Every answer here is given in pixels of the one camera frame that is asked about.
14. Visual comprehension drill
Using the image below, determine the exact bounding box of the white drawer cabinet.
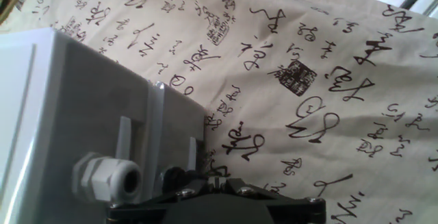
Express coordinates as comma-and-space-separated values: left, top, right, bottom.
0, 27, 210, 224

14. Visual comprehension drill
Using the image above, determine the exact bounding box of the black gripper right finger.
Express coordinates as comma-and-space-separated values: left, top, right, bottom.
218, 177, 326, 224

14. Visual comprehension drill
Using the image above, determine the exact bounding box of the white drawer knob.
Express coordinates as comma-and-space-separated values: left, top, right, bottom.
70, 151, 143, 206

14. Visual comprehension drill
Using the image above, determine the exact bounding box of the beige calligraphy cloth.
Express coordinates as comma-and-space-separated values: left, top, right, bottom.
0, 0, 438, 224

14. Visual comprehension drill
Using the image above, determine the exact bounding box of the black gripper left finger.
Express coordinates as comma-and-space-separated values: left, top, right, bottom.
105, 177, 220, 224

